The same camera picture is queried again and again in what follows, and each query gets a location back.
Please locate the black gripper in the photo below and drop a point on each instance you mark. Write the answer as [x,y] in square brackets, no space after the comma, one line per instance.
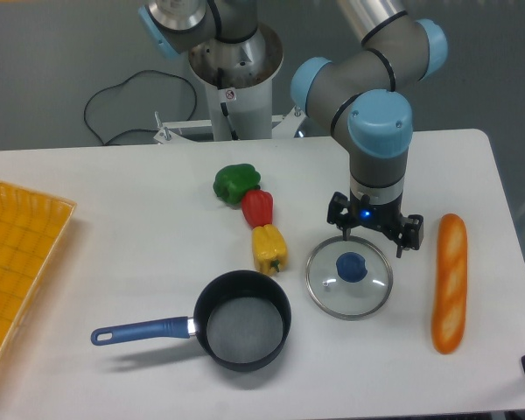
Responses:
[347,213]

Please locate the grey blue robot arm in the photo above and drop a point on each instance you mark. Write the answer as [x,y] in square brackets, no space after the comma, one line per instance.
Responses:
[357,102]

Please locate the long orange baguette bread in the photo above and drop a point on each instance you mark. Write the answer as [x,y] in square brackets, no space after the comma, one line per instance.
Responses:
[448,319]

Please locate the glass pot lid blue knob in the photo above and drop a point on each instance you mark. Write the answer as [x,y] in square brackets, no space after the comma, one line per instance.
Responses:
[348,279]

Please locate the yellow bell pepper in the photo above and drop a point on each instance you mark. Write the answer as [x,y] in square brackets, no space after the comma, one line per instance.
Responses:
[269,248]

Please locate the red bell pepper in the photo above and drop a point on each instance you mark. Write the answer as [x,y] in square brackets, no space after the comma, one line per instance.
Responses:
[257,208]

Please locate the green bell pepper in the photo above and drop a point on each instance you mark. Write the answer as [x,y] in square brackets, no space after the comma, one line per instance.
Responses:
[232,182]

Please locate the yellow woven basket tray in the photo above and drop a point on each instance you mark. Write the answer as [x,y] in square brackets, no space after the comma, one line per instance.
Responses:
[31,226]

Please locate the black saucepan blue handle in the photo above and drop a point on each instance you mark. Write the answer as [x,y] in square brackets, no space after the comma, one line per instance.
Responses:
[241,319]

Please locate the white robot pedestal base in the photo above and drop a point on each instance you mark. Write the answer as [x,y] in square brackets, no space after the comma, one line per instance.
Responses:
[237,78]

